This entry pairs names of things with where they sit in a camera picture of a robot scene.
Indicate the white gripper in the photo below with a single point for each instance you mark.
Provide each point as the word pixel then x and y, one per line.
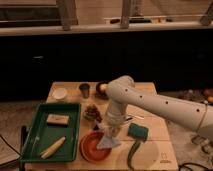
pixel 111 124

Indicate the light blue towel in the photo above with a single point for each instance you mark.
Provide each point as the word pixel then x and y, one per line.
pixel 108 142

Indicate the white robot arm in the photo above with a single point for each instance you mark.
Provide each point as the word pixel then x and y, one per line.
pixel 122 92

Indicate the red bowl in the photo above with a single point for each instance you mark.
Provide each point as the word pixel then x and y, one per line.
pixel 88 148

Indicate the dark round bowl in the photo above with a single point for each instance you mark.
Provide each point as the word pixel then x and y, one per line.
pixel 101 89

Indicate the white small bowl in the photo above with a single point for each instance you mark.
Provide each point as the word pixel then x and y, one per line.
pixel 59 93

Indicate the green scrub sponge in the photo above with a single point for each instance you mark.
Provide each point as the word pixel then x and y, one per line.
pixel 137 131

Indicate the dark toy food pile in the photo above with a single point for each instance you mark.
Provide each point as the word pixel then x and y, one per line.
pixel 92 113

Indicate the silver metal utensil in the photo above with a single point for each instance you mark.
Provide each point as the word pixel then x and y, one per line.
pixel 131 117

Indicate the green cucumber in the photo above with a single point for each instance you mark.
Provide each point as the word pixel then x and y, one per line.
pixel 131 153

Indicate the green plastic tray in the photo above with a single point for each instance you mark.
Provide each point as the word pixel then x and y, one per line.
pixel 41 135

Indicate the yellow corn cob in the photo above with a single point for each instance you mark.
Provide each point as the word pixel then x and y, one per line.
pixel 52 149

